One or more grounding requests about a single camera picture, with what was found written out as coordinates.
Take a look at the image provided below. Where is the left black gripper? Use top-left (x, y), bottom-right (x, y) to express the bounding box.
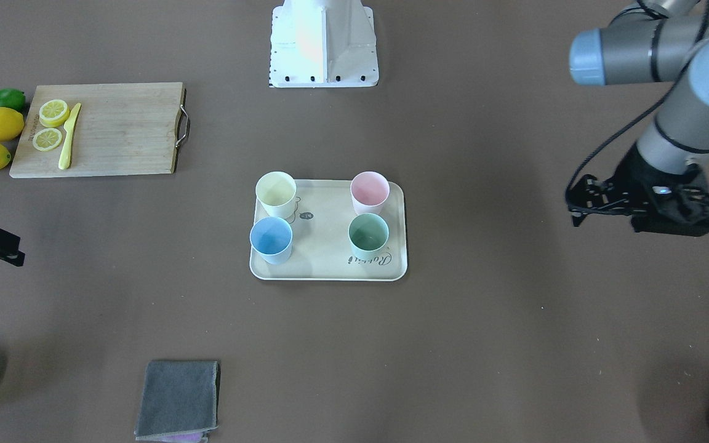
top-left (613, 145), bottom-right (709, 237)

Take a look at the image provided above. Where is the blue plastic cup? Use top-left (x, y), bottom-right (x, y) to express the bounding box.
top-left (249, 217), bottom-right (294, 265)

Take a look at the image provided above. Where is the wooden cutting board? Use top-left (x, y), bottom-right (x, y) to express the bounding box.
top-left (9, 82), bottom-right (189, 178)

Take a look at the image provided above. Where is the cream yellow plastic cup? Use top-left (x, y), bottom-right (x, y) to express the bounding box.
top-left (255, 171), bottom-right (297, 219)

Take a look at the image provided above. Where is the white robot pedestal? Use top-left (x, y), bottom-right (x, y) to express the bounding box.
top-left (268, 1), bottom-right (380, 88)

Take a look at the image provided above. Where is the upper whole lemon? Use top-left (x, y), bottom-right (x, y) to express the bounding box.
top-left (0, 107), bottom-right (25, 142)

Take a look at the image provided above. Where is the grey folded cloth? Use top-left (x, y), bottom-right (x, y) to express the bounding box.
top-left (134, 360), bottom-right (219, 442)

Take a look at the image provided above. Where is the pink plastic cup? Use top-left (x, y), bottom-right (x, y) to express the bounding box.
top-left (351, 171), bottom-right (390, 214)

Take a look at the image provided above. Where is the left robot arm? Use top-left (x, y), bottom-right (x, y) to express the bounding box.
top-left (564, 1), bottom-right (709, 237)

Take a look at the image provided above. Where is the lower lemon half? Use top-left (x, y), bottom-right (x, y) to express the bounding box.
top-left (31, 128), bottom-right (63, 152)

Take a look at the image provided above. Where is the green lime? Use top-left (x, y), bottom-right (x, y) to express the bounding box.
top-left (0, 88), bottom-right (26, 112)

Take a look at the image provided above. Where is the lemon half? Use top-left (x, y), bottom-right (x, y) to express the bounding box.
top-left (31, 128), bottom-right (63, 152)
top-left (38, 99), bottom-right (71, 128)

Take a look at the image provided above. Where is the upper lemon half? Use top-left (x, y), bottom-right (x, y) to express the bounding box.
top-left (38, 99), bottom-right (71, 128)

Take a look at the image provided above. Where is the cream rabbit tray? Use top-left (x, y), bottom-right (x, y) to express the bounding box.
top-left (249, 179), bottom-right (408, 281)

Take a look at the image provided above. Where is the green plastic cup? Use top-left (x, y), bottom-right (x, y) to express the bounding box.
top-left (347, 213), bottom-right (390, 261)

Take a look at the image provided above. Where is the yellow plastic knife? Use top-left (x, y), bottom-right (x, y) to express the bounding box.
top-left (57, 103), bottom-right (82, 169)

